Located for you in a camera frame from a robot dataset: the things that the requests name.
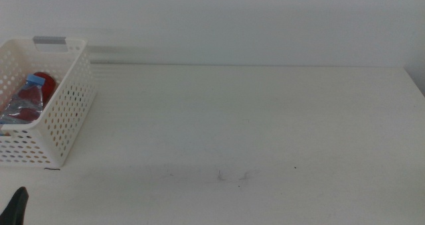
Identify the clear water bottle blue cap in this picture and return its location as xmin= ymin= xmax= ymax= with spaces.
xmin=0 ymin=73 xmax=46 ymax=126

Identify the white perforated plastic basket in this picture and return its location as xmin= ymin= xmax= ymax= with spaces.
xmin=0 ymin=36 xmax=97 ymax=169

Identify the red drink can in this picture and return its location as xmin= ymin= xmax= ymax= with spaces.
xmin=13 ymin=71 xmax=57 ymax=123

